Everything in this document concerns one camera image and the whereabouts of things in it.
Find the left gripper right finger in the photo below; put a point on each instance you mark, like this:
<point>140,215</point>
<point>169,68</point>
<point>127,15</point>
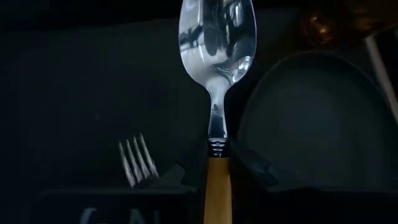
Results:
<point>248,171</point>

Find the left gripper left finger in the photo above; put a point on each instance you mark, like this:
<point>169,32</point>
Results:
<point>196,168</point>

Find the silver fork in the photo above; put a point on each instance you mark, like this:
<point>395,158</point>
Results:
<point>136,168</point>

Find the dark round plate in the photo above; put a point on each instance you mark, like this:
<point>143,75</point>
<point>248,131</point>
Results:
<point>311,124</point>

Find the amber faceted plastic cup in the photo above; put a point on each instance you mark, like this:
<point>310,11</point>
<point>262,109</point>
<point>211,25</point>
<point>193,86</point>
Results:
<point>326,28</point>

